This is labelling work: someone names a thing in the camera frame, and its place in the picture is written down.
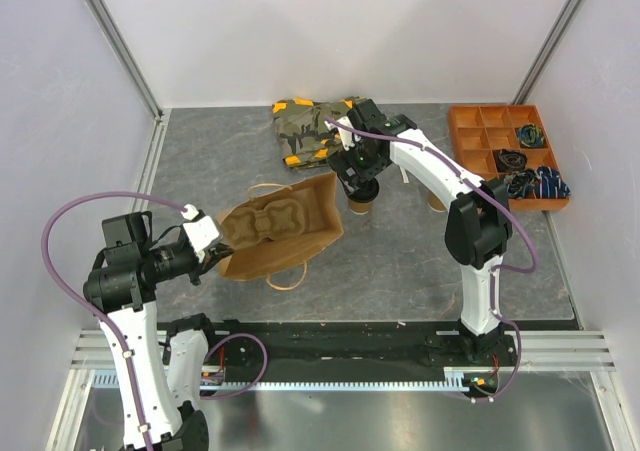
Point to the camouflage folded cloth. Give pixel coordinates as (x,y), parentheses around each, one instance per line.
(304,139)

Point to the black plastic cup lid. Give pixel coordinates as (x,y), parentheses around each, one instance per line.
(366,193)

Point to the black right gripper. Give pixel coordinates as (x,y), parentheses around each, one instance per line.
(342,160)

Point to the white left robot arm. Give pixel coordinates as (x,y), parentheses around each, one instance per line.
(161,402)

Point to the cardboard cup carrier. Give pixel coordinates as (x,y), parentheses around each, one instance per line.
(247,226)

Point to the blue striped rolled sock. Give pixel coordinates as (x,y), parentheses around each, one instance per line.
(550,184)

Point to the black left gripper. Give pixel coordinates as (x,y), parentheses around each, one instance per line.
(211,257)

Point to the green blue rolled sock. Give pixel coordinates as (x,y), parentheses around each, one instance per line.
(530,136)

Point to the grey patterned rolled sock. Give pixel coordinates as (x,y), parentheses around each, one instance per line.
(521,184)

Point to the brown paper bag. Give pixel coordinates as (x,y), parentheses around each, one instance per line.
(283,265)

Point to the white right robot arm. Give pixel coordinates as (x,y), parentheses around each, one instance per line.
(477,228)

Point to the white wrapped paper straw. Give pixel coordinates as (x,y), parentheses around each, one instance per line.
(404,175)

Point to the dark brown rolled sock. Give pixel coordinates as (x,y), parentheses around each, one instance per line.
(508,160)

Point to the aluminium frame rail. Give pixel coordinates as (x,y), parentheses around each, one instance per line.
(565,351)

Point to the white slotted cable duct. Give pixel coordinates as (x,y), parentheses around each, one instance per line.
(451,382)

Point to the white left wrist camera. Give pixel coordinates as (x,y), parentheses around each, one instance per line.
(201,229)

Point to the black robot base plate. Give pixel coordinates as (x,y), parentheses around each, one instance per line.
(353,351)

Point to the orange compartment tray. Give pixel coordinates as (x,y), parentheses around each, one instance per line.
(509,143)

